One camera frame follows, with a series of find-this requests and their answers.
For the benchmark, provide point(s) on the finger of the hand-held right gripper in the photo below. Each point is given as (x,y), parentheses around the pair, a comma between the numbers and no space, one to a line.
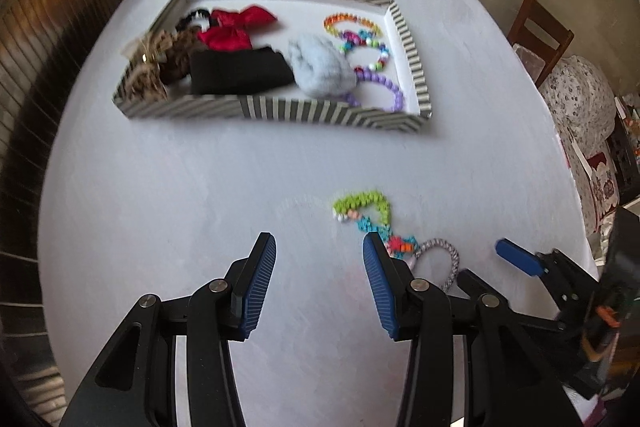
(530,319)
(517,257)

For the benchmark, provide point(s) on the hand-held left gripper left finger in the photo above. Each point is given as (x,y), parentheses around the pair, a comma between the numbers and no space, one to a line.
(257,287)

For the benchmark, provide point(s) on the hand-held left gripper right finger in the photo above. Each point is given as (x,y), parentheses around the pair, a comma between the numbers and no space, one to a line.
(380,287)

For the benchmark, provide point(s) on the black headband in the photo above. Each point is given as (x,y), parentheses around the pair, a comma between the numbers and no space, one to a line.
(235,72)

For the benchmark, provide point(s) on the grey fluffy scrunchie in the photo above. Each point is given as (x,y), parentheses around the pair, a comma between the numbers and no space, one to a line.
(320,67)

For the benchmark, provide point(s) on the striped cardboard tray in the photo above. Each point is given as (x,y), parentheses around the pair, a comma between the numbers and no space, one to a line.
(395,57)

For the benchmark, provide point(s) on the red bow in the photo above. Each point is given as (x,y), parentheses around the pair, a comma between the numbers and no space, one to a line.
(225,38)

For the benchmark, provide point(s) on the black scrunchie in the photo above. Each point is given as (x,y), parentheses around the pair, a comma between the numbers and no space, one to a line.
(192,14)

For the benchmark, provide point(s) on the floral cushion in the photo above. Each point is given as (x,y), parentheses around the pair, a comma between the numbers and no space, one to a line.
(580,107)

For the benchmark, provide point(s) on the wooden chair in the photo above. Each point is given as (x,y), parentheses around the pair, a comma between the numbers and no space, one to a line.
(542,27)

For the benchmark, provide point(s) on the brown scrunchie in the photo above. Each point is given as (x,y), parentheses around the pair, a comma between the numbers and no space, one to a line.
(180,52)

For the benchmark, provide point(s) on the metal door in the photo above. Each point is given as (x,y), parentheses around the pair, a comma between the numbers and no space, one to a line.
(45,32)

